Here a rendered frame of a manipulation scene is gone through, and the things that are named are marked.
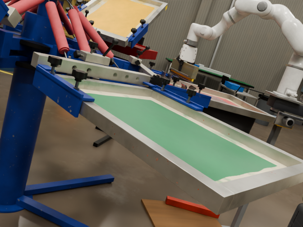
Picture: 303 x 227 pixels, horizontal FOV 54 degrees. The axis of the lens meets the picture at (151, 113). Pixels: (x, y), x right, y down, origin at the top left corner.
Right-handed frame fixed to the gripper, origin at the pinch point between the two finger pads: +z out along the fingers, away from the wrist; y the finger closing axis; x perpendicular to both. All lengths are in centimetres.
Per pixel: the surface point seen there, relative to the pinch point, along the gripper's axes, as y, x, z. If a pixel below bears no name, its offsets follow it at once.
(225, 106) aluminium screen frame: 21.1, -28.8, 12.5
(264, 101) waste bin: 425, 473, 49
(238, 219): 74, -13, 94
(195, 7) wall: 263, 730, -146
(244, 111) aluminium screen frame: 34.4, -28.8, 12.2
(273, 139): 75, -14, 29
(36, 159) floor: -75, 60, 108
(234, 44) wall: 415, 701, -79
